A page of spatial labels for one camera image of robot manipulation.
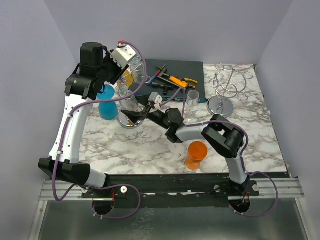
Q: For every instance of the blue plastic goblet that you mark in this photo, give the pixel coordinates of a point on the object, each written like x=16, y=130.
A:
x=107, y=110

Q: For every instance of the aluminium frame rail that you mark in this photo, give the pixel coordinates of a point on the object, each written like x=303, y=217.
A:
x=259, y=188

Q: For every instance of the chrome glass rack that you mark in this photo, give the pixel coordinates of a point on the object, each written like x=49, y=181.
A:
x=122, y=119
x=229, y=84

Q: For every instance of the clear plastic cup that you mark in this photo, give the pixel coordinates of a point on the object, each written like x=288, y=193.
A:
x=192, y=98

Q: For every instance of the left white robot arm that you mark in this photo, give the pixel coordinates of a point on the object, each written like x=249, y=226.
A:
x=97, y=66

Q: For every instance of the black mounting rail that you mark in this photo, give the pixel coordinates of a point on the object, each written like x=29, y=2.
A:
x=170, y=191

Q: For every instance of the orange plastic goblet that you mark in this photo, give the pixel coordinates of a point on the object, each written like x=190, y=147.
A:
x=197, y=152

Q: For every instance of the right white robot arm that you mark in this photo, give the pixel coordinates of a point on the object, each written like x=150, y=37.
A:
x=226, y=138

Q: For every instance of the ribbed clear glass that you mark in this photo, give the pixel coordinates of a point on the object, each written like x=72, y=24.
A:
x=137, y=69
x=129, y=102

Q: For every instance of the dark blue network switch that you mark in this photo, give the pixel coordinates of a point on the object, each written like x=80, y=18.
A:
x=181, y=69

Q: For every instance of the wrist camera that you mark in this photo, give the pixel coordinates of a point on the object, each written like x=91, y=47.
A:
x=122, y=55
x=156, y=99

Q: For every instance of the black T-handle tool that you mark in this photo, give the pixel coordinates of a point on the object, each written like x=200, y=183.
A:
x=166, y=88

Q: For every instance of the orange handled pliers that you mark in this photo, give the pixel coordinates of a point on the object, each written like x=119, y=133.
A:
x=186, y=82

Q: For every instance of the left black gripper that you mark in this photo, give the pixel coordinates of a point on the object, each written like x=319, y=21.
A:
x=119, y=71

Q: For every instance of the yellow plastic wine glass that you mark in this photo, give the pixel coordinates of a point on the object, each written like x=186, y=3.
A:
x=127, y=78

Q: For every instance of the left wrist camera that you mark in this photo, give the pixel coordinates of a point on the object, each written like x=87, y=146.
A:
x=122, y=55

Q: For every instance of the orange black screwdriver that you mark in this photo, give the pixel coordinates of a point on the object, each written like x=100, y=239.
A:
x=167, y=78

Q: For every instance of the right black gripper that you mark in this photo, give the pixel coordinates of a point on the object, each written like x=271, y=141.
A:
x=134, y=116

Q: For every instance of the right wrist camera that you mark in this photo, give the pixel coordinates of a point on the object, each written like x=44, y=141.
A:
x=156, y=99

